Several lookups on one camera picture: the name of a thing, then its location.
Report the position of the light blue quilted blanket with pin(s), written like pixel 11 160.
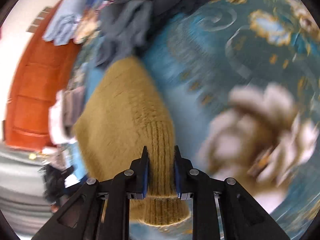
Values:
pixel 61 27

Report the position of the dark grey garment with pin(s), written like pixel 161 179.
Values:
pixel 129 25

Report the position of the orange wooden headboard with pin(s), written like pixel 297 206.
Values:
pixel 43 70

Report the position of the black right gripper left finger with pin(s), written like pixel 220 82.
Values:
pixel 99 209

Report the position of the mustard yellow knit sweater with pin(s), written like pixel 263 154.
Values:
pixel 124 115

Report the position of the pink white folded garment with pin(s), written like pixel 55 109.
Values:
pixel 64 114

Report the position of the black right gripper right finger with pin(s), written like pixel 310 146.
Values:
pixel 222 209

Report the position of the cream floral folded quilt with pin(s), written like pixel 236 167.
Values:
pixel 89 22

